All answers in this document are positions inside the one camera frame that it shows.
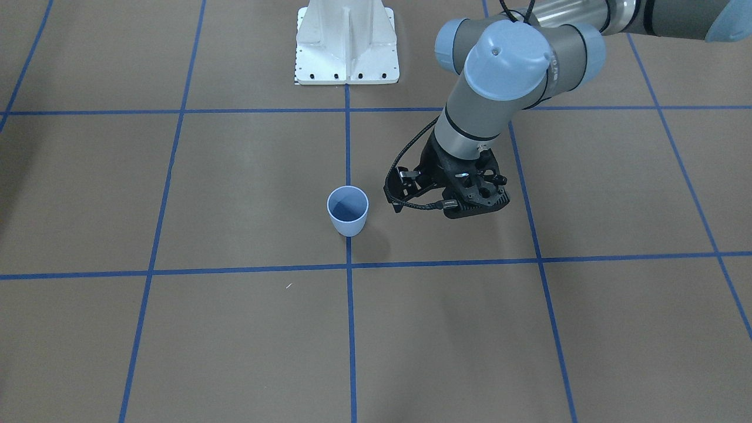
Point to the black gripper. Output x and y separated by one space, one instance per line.
435 166

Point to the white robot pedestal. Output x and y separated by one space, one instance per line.
346 42

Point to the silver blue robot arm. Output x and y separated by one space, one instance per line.
515 61

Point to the light blue plastic cup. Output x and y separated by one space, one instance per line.
347 207

